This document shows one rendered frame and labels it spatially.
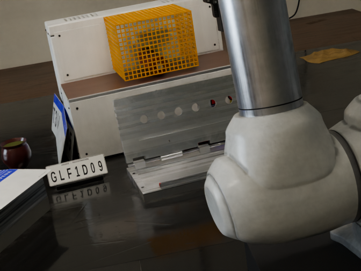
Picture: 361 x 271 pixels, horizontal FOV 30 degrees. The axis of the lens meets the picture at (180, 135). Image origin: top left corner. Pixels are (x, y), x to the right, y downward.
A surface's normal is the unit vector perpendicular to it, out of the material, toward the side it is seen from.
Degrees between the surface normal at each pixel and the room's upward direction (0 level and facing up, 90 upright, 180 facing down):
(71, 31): 90
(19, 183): 0
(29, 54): 90
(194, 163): 0
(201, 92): 77
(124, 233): 0
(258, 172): 66
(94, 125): 90
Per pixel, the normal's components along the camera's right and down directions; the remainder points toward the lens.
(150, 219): -0.14, -0.93
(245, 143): -0.69, -0.07
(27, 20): 0.14, 0.30
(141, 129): 0.23, 0.05
